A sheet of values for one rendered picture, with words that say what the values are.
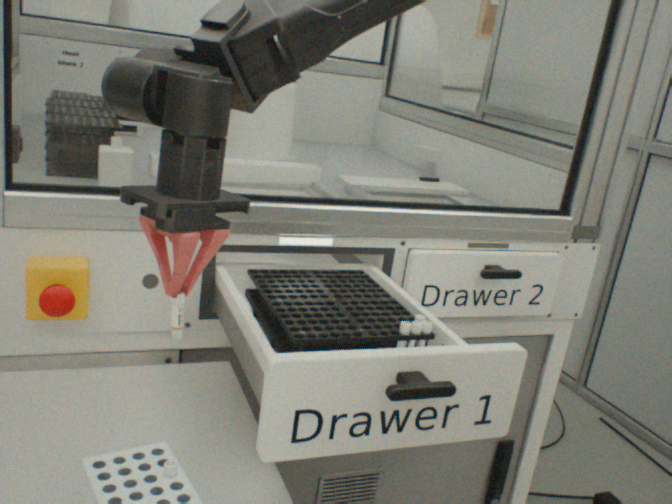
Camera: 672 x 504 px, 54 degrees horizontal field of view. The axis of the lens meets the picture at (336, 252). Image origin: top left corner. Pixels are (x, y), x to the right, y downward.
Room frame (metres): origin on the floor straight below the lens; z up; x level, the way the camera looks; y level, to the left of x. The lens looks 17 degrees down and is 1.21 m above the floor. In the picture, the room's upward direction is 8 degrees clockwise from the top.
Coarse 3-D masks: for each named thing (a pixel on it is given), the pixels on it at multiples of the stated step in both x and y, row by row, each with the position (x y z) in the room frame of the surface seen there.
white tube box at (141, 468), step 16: (144, 448) 0.57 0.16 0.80; (160, 448) 0.57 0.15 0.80; (96, 464) 0.54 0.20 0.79; (112, 464) 0.54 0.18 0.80; (128, 464) 0.54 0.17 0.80; (144, 464) 0.55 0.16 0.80; (160, 464) 0.56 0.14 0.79; (96, 480) 0.51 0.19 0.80; (112, 480) 0.51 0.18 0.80; (128, 480) 0.52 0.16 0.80; (144, 480) 0.53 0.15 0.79; (160, 480) 0.52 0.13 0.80; (176, 480) 0.53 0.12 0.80; (96, 496) 0.49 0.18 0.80; (112, 496) 0.49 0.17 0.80; (128, 496) 0.50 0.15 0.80; (144, 496) 0.50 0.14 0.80; (160, 496) 0.50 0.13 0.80; (176, 496) 0.51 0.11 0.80; (192, 496) 0.51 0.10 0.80
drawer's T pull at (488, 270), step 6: (486, 270) 0.98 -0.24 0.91; (492, 270) 0.98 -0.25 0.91; (498, 270) 0.99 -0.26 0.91; (504, 270) 0.99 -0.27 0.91; (510, 270) 1.00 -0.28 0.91; (516, 270) 1.00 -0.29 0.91; (486, 276) 0.97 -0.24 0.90; (492, 276) 0.98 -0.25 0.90; (498, 276) 0.98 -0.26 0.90; (504, 276) 0.99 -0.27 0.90; (510, 276) 0.99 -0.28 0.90; (516, 276) 1.00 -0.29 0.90
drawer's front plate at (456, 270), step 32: (416, 256) 0.96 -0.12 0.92; (448, 256) 0.99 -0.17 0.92; (480, 256) 1.01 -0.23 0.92; (512, 256) 1.03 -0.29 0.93; (544, 256) 1.06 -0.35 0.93; (416, 288) 0.97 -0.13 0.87; (448, 288) 0.99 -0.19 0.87; (480, 288) 1.02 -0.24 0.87; (512, 288) 1.04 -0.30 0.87; (544, 288) 1.07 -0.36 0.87
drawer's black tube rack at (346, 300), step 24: (264, 288) 0.80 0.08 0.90; (288, 288) 0.81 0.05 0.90; (312, 288) 0.82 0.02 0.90; (336, 288) 0.83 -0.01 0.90; (360, 288) 0.85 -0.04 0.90; (264, 312) 0.79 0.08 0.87; (288, 312) 0.73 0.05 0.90; (312, 312) 0.74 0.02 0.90; (336, 312) 0.75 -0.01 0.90; (360, 312) 0.76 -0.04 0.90; (384, 312) 0.77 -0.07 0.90; (408, 312) 0.79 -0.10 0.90; (288, 336) 0.72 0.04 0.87
